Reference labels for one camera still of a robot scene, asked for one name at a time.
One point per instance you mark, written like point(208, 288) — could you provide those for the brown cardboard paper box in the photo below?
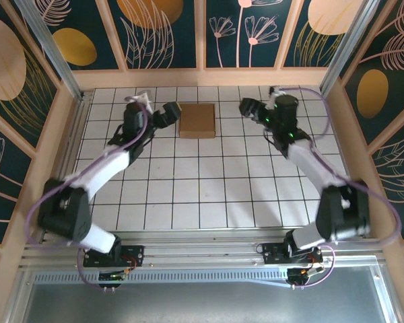
point(198, 121)

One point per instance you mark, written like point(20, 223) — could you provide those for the grey metal sheet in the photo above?
point(202, 306)

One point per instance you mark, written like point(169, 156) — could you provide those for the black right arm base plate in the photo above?
point(272, 254)

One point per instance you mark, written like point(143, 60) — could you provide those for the aluminium mounting rail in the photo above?
point(202, 249)

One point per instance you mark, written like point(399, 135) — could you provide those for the aluminium frame post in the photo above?
point(50, 47)
point(350, 43)

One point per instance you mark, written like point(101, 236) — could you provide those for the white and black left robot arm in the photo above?
point(67, 212)

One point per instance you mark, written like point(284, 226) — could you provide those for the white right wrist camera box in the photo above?
point(275, 92)

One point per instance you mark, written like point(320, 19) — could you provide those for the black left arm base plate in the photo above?
point(134, 252)

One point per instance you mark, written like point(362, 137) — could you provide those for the aluminium side rail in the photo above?
point(74, 141)

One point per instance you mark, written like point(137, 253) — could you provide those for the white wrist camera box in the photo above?
point(143, 99)
point(275, 92)

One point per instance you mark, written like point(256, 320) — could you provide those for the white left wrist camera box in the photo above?
point(143, 99)

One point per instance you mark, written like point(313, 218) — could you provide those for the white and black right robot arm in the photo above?
point(343, 215)

